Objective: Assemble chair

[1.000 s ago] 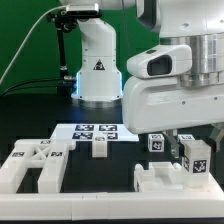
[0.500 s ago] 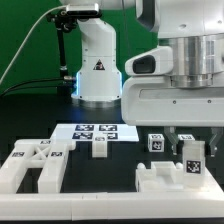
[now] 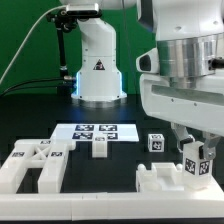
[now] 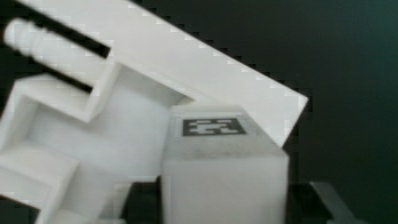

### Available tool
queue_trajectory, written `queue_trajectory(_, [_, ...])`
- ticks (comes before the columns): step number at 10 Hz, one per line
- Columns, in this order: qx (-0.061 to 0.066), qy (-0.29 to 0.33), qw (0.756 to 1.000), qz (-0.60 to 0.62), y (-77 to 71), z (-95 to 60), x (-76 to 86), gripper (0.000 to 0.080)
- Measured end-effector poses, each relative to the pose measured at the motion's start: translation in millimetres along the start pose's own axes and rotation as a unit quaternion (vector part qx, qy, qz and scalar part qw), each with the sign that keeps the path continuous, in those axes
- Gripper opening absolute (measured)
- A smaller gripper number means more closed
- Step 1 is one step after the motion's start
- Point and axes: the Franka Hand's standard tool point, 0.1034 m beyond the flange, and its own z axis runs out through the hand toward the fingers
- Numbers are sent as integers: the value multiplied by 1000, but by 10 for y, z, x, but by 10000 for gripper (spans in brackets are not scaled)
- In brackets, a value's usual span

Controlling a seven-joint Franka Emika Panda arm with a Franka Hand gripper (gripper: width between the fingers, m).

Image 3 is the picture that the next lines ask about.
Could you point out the white chair seat plate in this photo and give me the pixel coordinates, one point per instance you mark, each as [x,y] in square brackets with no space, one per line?
[162,176]

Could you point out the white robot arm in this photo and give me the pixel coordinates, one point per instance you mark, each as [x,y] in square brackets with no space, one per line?
[181,79]

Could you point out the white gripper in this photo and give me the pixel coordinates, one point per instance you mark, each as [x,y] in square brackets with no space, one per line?
[201,109]

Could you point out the black camera stand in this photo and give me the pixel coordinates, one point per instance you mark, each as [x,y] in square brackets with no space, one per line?
[64,23]

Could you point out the white U-shaped obstacle frame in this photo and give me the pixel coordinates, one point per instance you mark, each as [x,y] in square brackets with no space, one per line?
[204,203]

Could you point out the white base tag plate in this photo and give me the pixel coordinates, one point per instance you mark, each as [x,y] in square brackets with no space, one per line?
[86,132]

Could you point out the grey camera on stand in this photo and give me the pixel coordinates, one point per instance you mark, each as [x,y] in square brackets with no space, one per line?
[89,10]

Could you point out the white chair back frame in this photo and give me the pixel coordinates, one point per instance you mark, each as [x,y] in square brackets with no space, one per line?
[50,156]

